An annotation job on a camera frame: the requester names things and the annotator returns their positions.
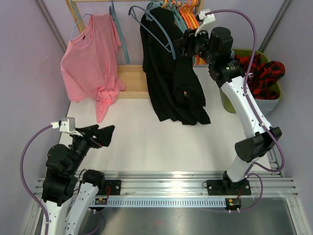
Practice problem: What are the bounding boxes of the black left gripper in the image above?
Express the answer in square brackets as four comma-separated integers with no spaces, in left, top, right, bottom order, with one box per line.
[68,124,115,174]

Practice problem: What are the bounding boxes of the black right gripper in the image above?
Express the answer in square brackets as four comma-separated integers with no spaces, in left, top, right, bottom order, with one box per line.
[174,25,217,65]

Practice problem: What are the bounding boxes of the red black plaid shirt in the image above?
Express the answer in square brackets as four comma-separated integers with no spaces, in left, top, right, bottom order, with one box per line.
[247,54,285,100]

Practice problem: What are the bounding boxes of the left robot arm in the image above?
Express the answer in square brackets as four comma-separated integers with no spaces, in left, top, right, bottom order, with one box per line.
[42,121,115,235]

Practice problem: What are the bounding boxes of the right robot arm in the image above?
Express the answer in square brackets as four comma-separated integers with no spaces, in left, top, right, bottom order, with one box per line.
[174,27,282,196]

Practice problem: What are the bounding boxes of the yellow plastic hanger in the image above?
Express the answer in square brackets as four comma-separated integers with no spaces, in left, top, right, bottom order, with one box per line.
[189,0,203,66]

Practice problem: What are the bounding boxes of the teal empty hanger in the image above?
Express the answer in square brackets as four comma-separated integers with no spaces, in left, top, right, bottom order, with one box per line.
[168,0,211,65]

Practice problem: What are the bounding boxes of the orange plastic hanger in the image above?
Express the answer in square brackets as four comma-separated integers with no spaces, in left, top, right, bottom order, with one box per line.
[171,0,201,65]

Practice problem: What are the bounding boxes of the black shirt on hanger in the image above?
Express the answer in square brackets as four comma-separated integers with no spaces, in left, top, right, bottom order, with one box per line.
[139,6,212,126]

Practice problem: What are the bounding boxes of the pink t-shirt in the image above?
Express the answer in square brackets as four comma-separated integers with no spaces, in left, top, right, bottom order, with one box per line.
[61,13,126,122]

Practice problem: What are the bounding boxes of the green plastic basket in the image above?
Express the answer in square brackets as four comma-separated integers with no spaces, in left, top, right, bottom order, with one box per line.
[219,48,284,115]

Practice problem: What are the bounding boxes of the aluminium corner profile right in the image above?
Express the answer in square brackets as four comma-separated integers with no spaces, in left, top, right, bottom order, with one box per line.
[258,0,293,53]

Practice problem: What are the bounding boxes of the aluminium corner profile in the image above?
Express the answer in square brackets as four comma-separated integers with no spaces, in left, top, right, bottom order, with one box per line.
[35,0,67,52]
[258,0,293,53]

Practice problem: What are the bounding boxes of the aluminium corner profile left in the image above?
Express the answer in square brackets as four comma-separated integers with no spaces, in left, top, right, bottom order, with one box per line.
[35,0,67,52]

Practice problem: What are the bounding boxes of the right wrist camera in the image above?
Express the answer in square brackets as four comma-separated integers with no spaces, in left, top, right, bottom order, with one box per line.
[195,9,216,36]

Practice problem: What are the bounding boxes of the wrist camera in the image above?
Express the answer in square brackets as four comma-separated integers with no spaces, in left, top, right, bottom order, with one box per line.
[195,9,216,36]
[50,117,83,137]

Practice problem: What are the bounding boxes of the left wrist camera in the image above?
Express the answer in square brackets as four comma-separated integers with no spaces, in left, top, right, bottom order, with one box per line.
[50,117,83,137]

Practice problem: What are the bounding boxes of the wooden rack frame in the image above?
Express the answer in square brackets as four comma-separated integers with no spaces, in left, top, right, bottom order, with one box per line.
[65,0,204,99]

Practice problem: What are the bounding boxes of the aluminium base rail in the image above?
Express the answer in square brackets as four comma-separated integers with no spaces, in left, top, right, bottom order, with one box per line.
[31,170,300,199]

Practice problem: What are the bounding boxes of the white slotted cable duct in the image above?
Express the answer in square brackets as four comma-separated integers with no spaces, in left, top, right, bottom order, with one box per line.
[67,197,227,208]

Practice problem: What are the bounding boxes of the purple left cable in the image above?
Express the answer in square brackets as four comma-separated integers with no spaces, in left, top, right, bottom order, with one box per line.
[20,125,53,235]

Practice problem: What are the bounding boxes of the light blue wire hanger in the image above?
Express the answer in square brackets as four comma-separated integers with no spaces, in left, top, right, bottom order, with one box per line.
[69,0,92,41]

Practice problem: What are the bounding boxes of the wooden clothes rail rod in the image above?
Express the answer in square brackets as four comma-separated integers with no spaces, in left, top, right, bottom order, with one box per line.
[72,0,149,2]

